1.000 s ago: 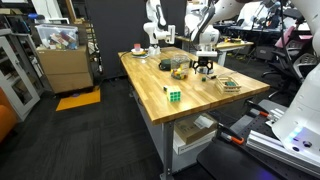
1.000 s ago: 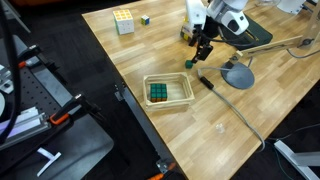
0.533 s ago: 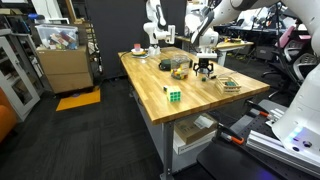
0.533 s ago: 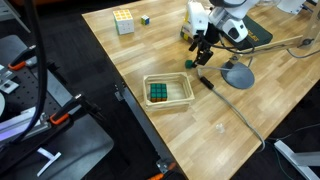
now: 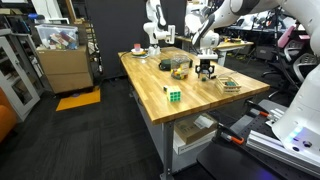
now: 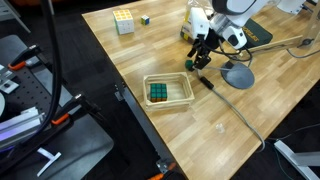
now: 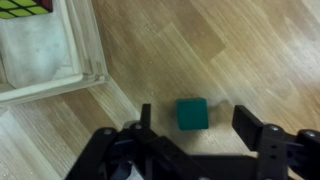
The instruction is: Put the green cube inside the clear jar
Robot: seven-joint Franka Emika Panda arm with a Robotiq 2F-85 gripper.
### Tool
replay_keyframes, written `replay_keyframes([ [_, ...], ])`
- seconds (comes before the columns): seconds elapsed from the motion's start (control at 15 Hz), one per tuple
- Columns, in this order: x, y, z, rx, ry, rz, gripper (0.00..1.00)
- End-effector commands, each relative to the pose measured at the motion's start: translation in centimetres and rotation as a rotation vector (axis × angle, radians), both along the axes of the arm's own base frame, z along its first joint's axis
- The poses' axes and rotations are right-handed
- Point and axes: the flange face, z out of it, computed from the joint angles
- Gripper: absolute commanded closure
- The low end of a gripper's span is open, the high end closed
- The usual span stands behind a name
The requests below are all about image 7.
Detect small green cube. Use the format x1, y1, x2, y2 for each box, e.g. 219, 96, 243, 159
175, 97, 210, 131

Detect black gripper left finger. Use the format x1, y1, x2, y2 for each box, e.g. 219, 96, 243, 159
64, 103, 201, 180

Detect green orange Rubik's cube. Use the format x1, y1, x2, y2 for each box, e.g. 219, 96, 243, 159
0, 0, 54, 20

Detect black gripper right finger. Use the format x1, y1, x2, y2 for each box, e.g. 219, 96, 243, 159
231, 104, 320, 180

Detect light wooden crate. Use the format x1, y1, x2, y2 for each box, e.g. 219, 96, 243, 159
0, 0, 111, 106

